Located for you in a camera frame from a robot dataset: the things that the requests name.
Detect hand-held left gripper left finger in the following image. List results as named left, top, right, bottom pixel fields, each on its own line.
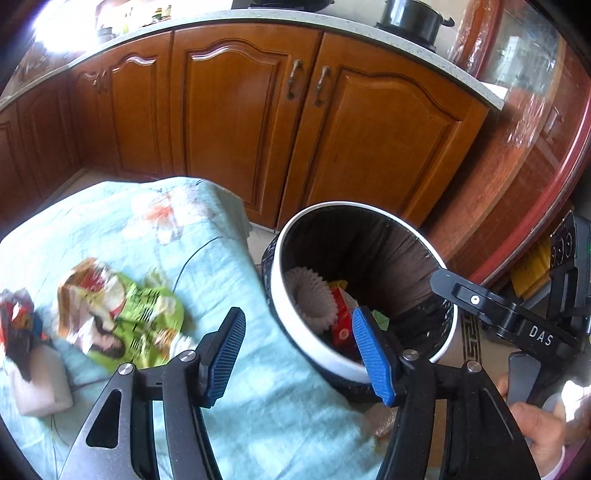
left=60, top=307, right=247, bottom=480

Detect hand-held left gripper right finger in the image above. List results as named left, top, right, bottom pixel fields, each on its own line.
left=352, top=307, right=541, bottom=480

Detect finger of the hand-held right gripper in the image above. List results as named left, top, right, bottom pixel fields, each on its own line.
left=429, top=269, right=579, bottom=359

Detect large red snack bag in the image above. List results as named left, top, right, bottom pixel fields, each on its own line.
left=328, top=281, right=366, bottom=361

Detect white round trash bin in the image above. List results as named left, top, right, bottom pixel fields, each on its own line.
left=260, top=200, right=459, bottom=403

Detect white foam net ring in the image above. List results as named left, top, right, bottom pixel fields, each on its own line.
left=283, top=266, right=336, bottom=333

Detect person's right hand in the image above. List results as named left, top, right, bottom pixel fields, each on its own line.
left=497, top=376, right=591, bottom=477

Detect light blue floral tablecloth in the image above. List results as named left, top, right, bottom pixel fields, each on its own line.
left=0, top=176, right=419, bottom=480

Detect green snack bag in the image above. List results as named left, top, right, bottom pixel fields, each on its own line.
left=57, top=257, right=186, bottom=361

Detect wooden framed glass door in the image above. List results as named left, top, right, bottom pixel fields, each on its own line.
left=422, top=0, right=591, bottom=289

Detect white tissue pack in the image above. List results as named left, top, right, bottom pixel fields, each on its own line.
left=9, top=346, right=75, bottom=417

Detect small red snack bag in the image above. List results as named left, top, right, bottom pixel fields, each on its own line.
left=0, top=288, right=48, bottom=380

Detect wooden lower kitchen cabinets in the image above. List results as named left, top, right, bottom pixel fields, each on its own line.
left=0, top=27, right=491, bottom=232

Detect black cooking pot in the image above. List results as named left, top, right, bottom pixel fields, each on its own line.
left=375, top=0, right=456, bottom=45

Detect grey kitchen countertop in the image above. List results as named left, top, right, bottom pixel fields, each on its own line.
left=0, top=8, right=507, bottom=112

